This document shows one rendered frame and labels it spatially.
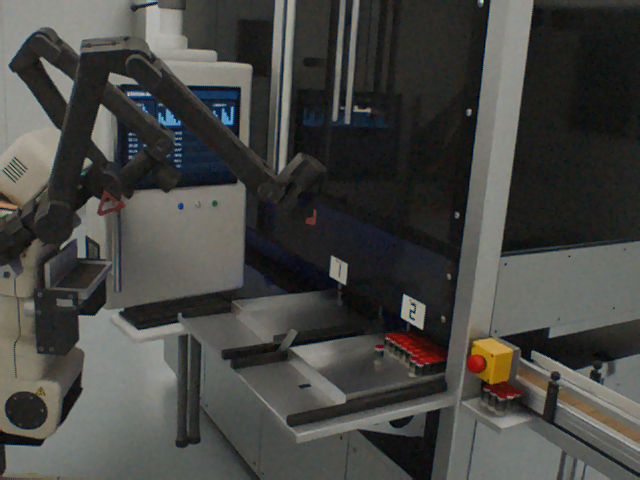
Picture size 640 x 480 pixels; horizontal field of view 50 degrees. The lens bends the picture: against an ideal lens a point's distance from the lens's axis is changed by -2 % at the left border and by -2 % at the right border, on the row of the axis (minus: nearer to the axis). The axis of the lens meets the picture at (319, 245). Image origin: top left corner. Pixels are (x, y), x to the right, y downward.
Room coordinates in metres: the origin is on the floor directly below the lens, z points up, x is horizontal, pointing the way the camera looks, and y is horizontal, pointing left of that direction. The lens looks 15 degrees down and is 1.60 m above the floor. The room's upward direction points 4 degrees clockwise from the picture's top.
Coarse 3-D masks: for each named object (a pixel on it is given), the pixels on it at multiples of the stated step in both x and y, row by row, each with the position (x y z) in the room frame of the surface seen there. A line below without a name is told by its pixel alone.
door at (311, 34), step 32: (320, 0) 2.06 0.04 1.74; (352, 0) 1.92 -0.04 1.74; (320, 32) 2.05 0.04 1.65; (320, 64) 2.04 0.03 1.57; (320, 96) 2.03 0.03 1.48; (320, 128) 2.02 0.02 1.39; (352, 128) 1.88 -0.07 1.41; (288, 160) 2.18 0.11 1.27; (320, 160) 2.01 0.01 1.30; (352, 160) 1.87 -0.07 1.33; (352, 192) 1.86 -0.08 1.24
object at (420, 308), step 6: (408, 300) 1.60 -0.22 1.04; (414, 300) 1.58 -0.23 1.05; (408, 306) 1.59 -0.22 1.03; (414, 306) 1.58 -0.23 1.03; (420, 306) 1.56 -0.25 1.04; (402, 312) 1.61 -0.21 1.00; (408, 312) 1.59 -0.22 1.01; (420, 312) 1.55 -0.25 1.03; (402, 318) 1.61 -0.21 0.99; (408, 318) 1.59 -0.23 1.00; (414, 318) 1.57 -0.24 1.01; (420, 318) 1.55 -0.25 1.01; (414, 324) 1.57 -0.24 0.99; (420, 324) 1.55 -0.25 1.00
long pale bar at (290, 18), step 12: (288, 0) 2.05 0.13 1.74; (288, 12) 2.05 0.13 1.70; (288, 24) 2.04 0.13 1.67; (288, 36) 2.04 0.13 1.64; (288, 48) 2.04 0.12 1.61; (288, 60) 2.04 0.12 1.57; (288, 72) 2.04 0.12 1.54; (288, 84) 2.04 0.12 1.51; (288, 96) 2.04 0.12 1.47; (288, 108) 2.04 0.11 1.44; (288, 120) 2.05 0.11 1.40; (288, 132) 2.05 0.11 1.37
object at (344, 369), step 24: (360, 336) 1.66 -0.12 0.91; (384, 336) 1.70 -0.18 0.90; (288, 360) 1.55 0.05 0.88; (312, 360) 1.57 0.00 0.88; (336, 360) 1.58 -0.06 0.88; (360, 360) 1.59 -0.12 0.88; (384, 360) 1.59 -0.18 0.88; (336, 384) 1.45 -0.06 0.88; (360, 384) 1.45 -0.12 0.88; (384, 384) 1.46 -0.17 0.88; (408, 384) 1.42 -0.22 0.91
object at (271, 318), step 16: (336, 288) 2.02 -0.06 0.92; (240, 304) 1.86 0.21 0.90; (256, 304) 1.88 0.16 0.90; (272, 304) 1.91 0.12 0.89; (288, 304) 1.94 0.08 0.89; (304, 304) 1.95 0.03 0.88; (320, 304) 1.96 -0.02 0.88; (336, 304) 1.97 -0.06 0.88; (240, 320) 1.80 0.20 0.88; (256, 320) 1.80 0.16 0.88; (272, 320) 1.81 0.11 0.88; (288, 320) 1.82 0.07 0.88; (304, 320) 1.83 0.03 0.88; (320, 320) 1.83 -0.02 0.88; (336, 320) 1.84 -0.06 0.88; (352, 320) 1.85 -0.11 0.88; (368, 320) 1.77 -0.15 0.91; (384, 320) 1.80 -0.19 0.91; (272, 336) 1.63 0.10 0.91; (304, 336) 1.67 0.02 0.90
